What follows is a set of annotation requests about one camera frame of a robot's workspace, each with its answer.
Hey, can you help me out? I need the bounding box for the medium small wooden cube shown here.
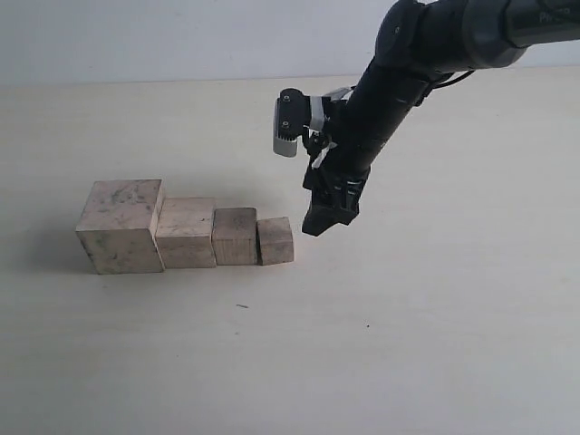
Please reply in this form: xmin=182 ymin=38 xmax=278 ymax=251
xmin=212 ymin=208 xmax=257 ymax=266

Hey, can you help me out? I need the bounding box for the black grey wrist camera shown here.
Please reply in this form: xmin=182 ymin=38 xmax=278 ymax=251
xmin=273 ymin=88 xmax=332 ymax=158

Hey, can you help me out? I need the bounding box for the smallest wooden cube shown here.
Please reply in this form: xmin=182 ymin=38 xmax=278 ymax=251
xmin=257 ymin=217 xmax=295 ymax=266

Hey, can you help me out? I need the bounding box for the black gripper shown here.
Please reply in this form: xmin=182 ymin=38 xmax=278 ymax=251
xmin=301 ymin=63 xmax=433 ymax=237

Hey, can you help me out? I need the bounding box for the second largest wooden cube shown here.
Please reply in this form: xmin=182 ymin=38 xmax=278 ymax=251
xmin=156 ymin=198 xmax=217 ymax=269

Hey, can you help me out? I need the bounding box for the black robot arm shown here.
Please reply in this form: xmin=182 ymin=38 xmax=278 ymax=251
xmin=302 ymin=1 xmax=579 ymax=237

